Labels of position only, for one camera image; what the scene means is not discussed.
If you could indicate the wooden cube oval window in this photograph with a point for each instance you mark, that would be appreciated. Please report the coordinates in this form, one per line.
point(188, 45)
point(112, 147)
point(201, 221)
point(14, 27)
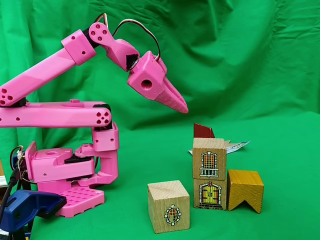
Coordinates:
point(167, 207)

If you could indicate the red triangular wooden block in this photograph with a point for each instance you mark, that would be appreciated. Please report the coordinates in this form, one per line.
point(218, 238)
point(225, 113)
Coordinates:
point(202, 131)

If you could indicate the wooden cube balcony window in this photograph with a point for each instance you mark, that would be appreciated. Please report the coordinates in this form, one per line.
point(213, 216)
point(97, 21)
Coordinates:
point(209, 160)

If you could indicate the green cloth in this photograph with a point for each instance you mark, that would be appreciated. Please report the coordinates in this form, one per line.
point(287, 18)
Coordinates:
point(250, 62)

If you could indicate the wooden cube door print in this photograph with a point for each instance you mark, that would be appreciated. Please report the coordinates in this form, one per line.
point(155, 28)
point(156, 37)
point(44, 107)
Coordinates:
point(210, 195)

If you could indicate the yellow notched wooden block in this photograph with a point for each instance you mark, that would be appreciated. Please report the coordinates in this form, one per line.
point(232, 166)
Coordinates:
point(245, 190)

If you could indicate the motor controller board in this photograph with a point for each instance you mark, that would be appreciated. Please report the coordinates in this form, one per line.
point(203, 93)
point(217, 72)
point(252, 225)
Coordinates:
point(21, 165)

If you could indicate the blue clamp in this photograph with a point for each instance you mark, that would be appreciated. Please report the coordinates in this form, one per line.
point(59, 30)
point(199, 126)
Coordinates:
point(25, 202)

